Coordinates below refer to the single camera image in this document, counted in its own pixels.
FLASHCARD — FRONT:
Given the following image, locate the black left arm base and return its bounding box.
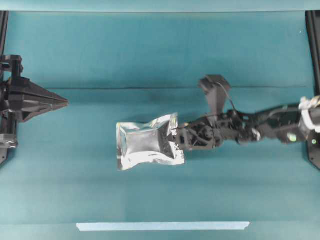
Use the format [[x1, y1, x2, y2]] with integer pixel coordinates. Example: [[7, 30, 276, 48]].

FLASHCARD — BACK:
[[0, 11, 9, 55]]

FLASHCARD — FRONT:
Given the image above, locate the blue tape strip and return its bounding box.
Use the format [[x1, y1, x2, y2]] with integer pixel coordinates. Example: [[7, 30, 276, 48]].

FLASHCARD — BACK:
[[76, 221, 250, 232]]

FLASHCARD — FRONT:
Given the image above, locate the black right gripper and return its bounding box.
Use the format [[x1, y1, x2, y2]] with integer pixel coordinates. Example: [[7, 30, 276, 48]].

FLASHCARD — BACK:
[[166, 112, 247, 151]]

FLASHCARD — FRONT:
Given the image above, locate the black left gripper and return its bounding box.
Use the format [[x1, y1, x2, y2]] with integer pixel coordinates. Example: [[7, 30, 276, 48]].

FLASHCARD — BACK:
[[0, 55, 68, 123]]

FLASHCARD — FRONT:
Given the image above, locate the white zip tie bundle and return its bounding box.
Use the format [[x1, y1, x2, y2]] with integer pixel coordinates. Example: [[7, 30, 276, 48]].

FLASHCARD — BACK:
[[298, 95, 320, 133]]

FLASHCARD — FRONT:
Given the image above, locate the silver zip bag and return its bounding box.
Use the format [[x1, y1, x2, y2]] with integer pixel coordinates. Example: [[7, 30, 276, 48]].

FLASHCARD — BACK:
[[116, 112, 185, 171]]

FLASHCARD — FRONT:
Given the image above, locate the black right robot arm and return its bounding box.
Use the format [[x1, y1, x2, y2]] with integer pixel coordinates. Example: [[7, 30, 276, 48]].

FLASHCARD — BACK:
[[166, 96, 320, 151]]

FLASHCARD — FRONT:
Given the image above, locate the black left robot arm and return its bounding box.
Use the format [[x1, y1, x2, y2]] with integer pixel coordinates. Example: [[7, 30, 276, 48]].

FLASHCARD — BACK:
[[0, 55, 69, 149]]

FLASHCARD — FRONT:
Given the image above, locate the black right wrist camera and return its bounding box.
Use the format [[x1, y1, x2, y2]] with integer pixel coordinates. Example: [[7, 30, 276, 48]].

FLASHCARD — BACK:
[[198, 74, 231, 116]]

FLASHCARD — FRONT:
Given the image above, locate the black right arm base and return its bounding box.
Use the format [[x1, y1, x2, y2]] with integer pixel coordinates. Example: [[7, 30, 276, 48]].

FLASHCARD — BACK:
[[305, 10, 320, 170]]

